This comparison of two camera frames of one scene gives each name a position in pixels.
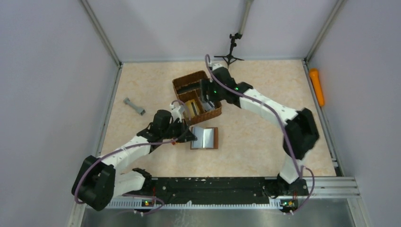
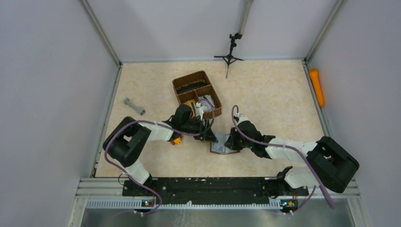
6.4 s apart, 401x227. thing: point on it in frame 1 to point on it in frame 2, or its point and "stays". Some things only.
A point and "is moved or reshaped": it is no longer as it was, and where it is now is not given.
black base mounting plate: (228, 188) stays
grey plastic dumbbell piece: (126, 100) stays
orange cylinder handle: (314, 75) stays
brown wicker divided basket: (187, 90) stays
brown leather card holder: (207, 138) is moved or reshaped
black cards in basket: (189, 88) stays
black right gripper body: (214, 94) to (237, 142)
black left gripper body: (177, 131) to (198, 129)
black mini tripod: (229, 58) stays
